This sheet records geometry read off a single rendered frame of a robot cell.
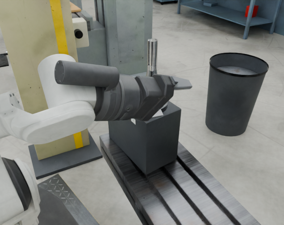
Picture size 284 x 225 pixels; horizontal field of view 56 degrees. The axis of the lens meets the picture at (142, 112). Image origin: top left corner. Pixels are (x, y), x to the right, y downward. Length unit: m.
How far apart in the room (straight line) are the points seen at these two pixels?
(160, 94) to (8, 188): 0.40
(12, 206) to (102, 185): 1.37
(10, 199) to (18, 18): 1.29
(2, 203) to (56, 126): 0.32
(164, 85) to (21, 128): 0.26
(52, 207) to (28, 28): 1.07
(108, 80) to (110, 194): 1.59
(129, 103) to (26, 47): 1.43
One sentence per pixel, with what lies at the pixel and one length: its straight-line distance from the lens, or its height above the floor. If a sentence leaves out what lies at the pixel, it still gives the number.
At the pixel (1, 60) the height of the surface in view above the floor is 0.02.
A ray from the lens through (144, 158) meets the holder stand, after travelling 0.76.
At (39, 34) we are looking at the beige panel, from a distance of 1.83.
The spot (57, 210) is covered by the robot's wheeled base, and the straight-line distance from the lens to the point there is 1.22.
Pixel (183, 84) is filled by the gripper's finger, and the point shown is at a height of 1.25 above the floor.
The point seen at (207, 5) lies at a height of 0.24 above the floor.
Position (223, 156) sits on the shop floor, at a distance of 2.32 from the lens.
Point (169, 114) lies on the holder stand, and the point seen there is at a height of 1.11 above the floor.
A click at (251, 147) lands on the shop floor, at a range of 2.48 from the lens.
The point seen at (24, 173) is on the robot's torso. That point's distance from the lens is 0.70.
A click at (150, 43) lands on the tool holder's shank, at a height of 1.29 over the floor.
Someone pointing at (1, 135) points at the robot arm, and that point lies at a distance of 0.45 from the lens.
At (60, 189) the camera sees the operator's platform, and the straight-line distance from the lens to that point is 1.51.
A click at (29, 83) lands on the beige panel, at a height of 0.69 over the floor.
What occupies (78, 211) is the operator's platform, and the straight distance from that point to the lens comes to 1.41.
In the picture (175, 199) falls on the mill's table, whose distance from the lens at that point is 0.75.
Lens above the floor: 1.51
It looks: 33 degrees down
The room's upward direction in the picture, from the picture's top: straight up
